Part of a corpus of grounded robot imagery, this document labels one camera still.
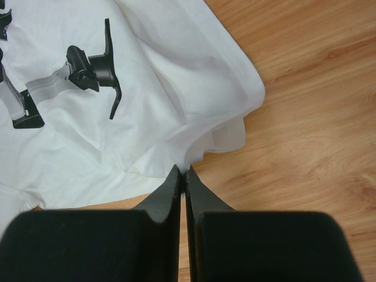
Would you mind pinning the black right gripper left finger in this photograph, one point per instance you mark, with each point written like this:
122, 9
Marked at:
138, 244

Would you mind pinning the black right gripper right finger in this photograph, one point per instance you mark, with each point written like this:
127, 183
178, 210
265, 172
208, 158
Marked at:
230, 245

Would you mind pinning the white t shirt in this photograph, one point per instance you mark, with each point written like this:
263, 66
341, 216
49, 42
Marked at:
186, 87

